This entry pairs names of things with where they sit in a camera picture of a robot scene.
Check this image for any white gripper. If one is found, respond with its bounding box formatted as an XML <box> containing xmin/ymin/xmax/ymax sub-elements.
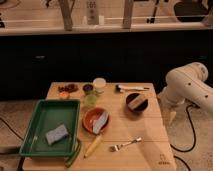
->
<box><xmin>157</xmin><ymin>87</ymin><xmax>183</xmax><ymax>125</ymax></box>

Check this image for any silver metal fork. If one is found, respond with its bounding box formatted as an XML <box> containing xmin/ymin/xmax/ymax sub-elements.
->
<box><xmin>109</xmin><ymin>137</ymin><xmax>142</xmax><ymax>152</ymax></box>

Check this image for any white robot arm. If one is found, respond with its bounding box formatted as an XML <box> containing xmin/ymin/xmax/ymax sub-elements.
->
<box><xmin>158</xmin><ymin>62</ymin><xmax>213</xmax><ymax>125</ymax></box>

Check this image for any beige wooden block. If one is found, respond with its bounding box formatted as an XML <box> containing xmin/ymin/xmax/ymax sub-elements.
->
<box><xmin>128</xmin><ymin>95</ymin><xmax>147</xmax><ymax>111</ymax></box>

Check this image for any dark brown bowl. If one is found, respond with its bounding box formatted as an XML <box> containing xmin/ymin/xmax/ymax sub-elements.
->
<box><xmin>126</xmin><ymin>93</ymin><xmax>148</xmax><ymax>113</ymax></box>

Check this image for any grey white cloth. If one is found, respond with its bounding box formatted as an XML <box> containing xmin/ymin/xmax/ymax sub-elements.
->
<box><xmin>92</xmin><ymin>111</ymin><xmax>109</xmax><ymax>134</ymax></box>

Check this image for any orange clay bowl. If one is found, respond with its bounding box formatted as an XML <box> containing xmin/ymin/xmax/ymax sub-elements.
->
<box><xmin>82</xmin><ymin>107</ymin><xmax>110</xmax><ymax>135</ymax></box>

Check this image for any green translucent cup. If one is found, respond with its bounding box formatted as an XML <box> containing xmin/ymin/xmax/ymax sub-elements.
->
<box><xmin>84</xmin><ymin>94</ymin><xmax>97</xmax><ymax>107</ymax></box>

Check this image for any small dark cup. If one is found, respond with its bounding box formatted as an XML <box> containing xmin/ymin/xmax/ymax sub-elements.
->
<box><xmin>83</xmin><ymin>84</ymin><xmax>93</xmax><ymax>95</ymax></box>

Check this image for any small orange lid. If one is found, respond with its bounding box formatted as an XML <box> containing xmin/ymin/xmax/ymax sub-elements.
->
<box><xmin>59</xmin><ymin>91</ymin><xmax>70</xmax><ymax>99</ymax></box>

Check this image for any grey blue sponge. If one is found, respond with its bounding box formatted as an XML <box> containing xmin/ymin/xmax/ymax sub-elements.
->
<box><xmin>45</xmin><ymin>124</ymin><xmax>69</xmax><ymax>145</ymax></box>

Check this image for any green chili pepper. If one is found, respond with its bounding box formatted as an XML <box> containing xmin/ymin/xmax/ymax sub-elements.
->
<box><xmin>65</xmin><ymin>139</ymin><xmax>82</xmax><ymax>168</ymax></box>

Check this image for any green plastic tray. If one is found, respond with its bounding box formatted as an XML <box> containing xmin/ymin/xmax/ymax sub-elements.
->
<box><xmin>19</xmin><ymin>99</ymin><xmax>80</xmax><ymax>157</ymax></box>

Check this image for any white remote control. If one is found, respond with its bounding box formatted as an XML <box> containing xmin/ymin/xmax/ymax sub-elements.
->
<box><xmin>86</xmin><ymin>0</ymin><xmax>99</xmax><ymax>25</ymax></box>

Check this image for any black power cable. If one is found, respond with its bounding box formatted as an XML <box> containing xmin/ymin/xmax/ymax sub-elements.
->
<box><xmin>170</xmin><ymin>103</ymin><xmax>200</xmax><ymax>171</ymax></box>

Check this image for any black handled brush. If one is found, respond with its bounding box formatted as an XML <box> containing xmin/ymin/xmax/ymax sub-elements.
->
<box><xmin>115</xmin><ymin>84</ymin><xmax>149</xmax><ymax>93</ymax></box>

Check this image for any black cable left floor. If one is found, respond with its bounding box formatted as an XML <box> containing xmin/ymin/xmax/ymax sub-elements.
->
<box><xmin>0</xmin><ymin>116</ymin><xmax>25</xmax><ymax>143</ymax></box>

